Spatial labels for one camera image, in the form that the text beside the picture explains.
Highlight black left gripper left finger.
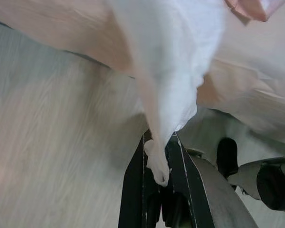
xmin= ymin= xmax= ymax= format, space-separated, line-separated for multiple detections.
xmin=118 ymin=135 xmax=162 ymax=228

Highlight grey black robot left leg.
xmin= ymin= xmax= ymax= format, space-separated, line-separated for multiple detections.
xmin=187 ymin=137 xmax=285 ymax=228

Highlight white tissue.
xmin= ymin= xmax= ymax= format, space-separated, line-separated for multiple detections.
xmin=130 ymin=0 xmax=226 ymax=188

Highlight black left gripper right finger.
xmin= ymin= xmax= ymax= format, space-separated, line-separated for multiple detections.
xmin=161 ymin=132 xmax=216 ymax=228

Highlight pink pillow orange patches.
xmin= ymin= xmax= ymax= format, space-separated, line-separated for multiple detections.
xmin=224 ymin=0 xmax=275 ymax=26

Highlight beige sheeted mattress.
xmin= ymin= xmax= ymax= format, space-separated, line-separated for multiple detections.
xmin=0 ymin=0 xmax=285 ymax=148

